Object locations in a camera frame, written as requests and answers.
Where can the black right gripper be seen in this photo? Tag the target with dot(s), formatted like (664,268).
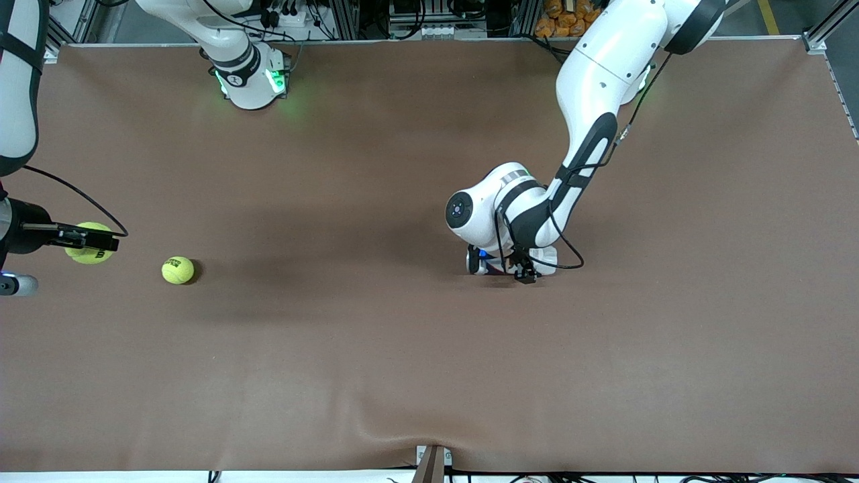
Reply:
(27,228)

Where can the yellow-green tennis ball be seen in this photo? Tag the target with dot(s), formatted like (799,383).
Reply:
(178,274)
(80,257)

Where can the white blue tennis ball can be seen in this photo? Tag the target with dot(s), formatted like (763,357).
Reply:
(547,257)

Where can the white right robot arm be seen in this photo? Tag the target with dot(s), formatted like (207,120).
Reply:
(17,100)

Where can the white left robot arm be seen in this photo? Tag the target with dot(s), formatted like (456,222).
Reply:
(600,74)

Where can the brown table mat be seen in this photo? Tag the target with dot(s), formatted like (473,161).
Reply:
(429,369)

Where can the orange lumpy items pile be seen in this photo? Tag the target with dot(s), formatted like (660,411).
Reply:
(553,20)

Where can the white socket strip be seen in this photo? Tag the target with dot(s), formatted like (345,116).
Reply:
(439,31)

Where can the white power strip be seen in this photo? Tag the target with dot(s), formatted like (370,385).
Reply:
(302,20)

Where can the aluminium frame corner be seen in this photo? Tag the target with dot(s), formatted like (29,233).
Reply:
(52,55)
(815,41)

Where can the aluminium rack post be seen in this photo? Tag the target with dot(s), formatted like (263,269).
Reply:
(345,20)
(523,19)

